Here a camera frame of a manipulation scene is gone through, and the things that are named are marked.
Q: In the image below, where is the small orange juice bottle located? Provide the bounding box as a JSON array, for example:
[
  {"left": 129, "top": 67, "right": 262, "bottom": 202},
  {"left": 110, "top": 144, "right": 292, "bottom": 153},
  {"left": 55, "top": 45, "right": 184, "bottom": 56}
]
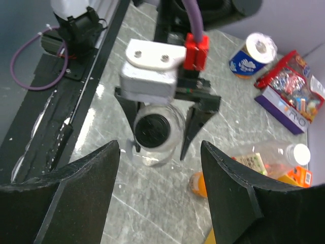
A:
[{"left": 189, "top": 171, "right": 207, "bottom": 198}]

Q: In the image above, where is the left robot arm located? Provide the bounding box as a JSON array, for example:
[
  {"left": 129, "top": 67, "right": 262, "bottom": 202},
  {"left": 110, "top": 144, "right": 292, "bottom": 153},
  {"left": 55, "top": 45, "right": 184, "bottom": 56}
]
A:
[{"left": 114, "top": 1, "right": 262, "bottom": 167}]

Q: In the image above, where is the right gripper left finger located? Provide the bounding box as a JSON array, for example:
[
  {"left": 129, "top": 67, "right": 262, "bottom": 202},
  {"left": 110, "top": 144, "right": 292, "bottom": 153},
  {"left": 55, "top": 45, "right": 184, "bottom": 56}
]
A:
[{"left": 1, "top": 140, "right": 120, "bottom": 243}]

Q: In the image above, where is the purple silver box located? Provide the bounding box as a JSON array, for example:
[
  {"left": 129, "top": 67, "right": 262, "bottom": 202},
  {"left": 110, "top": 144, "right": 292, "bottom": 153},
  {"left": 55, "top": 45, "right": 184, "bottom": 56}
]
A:
[{"left": 254, "top": 86, "right": 310, "bottom": 135}]

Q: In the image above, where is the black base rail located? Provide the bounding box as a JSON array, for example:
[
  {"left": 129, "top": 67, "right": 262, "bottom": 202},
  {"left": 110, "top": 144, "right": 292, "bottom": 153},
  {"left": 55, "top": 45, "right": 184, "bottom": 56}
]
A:
[{"left": 1, "top": 1, "right": 129, "bottom": 185}]

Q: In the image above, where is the red snack bag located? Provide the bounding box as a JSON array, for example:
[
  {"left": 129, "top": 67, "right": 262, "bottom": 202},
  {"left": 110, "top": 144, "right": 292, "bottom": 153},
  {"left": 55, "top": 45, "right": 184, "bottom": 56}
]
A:
[{"left": 254, "top": 50, "right": 324, "bottom": 122}]

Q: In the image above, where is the orange packet box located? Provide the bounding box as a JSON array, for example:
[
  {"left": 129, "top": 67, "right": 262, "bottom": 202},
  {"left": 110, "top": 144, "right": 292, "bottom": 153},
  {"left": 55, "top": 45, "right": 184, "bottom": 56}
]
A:
[{"left": 287, "top": 166, "right": 313, "bottom": 188}]

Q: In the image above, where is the yellow plastic basket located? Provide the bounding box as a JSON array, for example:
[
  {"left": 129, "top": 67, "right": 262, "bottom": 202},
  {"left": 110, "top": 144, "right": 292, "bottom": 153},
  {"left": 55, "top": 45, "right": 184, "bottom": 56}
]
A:
[{"left": 203, "top": 175, "right": 301, "bottom": 244}]

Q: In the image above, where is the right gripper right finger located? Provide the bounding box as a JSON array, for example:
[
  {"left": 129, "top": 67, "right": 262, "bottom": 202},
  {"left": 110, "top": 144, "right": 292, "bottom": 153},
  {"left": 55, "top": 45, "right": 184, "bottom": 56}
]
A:
[{"left": 201, "top": 141, "right": 324, "bottom": 243}]

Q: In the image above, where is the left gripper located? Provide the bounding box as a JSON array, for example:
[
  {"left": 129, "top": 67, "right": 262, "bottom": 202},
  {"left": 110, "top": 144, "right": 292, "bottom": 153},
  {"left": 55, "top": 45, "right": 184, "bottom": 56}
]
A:
[{"left": 114, "top": 76, "right": 221, "bottom": 161}]

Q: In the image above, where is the toilet paper roll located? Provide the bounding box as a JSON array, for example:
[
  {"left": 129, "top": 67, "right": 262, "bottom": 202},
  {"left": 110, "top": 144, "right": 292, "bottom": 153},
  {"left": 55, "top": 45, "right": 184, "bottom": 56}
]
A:
[{"left": 229, "top": 32, "right": 278, "bottom": 79}]

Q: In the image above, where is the white bottle cap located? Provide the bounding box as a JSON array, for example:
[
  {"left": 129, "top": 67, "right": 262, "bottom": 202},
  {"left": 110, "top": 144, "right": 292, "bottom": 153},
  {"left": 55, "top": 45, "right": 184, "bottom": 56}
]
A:
[{"left": 290, "top": 143, "right": 311, "bottom": 166}]

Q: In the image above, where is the large clear plastic bottle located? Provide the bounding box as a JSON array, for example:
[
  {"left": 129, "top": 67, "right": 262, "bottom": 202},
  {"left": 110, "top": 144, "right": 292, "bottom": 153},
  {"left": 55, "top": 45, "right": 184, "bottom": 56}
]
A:
[{"left": 226, "top": 140, "right": 301, "bottom": 179}]

